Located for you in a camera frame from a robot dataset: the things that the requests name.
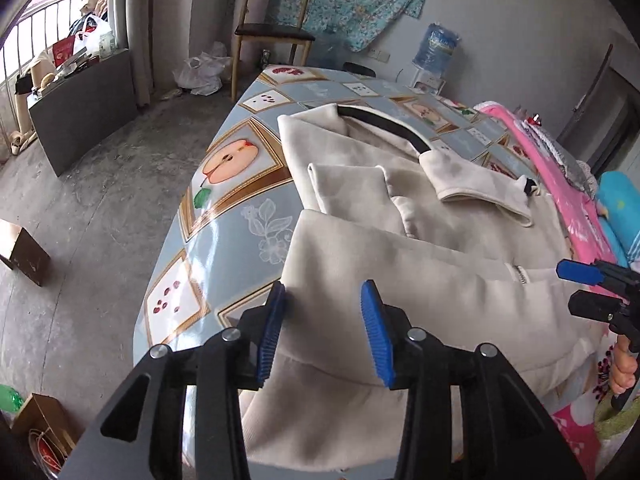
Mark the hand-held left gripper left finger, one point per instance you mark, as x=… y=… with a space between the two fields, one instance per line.
x=270 y=332

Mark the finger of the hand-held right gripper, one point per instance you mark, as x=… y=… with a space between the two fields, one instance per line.
x=595 y=306
x=580 y=272

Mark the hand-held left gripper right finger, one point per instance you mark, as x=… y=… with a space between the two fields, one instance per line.
x=377 y=335

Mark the cream zip jacket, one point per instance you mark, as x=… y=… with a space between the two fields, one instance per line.
x=450 y=285

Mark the person's right hand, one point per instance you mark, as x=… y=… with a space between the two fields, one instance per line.
x=624 y=367

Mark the pink printed blanket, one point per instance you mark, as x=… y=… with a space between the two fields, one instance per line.
x=565 y=195

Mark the blue printed quilt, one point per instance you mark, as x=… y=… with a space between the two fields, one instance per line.
x=622 y=205

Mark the fruit print tablecloth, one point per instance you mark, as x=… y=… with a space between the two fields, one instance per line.
x=225 y=240

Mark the grey lace cloth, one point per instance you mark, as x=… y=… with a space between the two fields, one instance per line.
x=555 y=147

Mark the wooden stick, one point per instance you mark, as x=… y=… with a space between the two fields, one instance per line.
x=595 y=75

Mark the open cardboard box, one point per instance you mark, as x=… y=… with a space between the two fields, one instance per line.
x=47 y=420

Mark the white water dispenser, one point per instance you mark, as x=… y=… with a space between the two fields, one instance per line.
x=427 y=82

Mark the closed cardboard box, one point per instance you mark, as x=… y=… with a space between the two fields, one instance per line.
x=22 y=252

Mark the blue water bottle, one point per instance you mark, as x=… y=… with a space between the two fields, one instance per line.
x=437 y=50

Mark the dark trash bin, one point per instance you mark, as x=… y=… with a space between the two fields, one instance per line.
x=360 y=69

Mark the white plastic bag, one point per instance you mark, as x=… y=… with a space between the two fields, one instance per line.
x=200 y=72

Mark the green plastic bottle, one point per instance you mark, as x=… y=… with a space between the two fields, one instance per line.
x=9 y=400

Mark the clear plastic bag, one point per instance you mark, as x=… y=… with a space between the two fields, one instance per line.
x=330 y=50

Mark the dark grey cabinet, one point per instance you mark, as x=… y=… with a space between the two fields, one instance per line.
x=85 y=110

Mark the wooden chair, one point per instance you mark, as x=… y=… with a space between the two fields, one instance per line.
x=272 y=32

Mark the beige shoes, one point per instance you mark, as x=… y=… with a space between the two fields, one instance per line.
x=21 y=142

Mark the grey curtain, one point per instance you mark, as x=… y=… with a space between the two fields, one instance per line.
x=142 y=25

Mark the white shopping bag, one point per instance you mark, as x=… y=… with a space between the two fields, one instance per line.
x=92 y=35

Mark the red box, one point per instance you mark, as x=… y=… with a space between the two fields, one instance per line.
x=64 y=51

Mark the window railing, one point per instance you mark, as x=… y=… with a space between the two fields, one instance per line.
x=30 y=25

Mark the wall socket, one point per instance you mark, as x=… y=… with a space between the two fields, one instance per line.
x=380 y=55

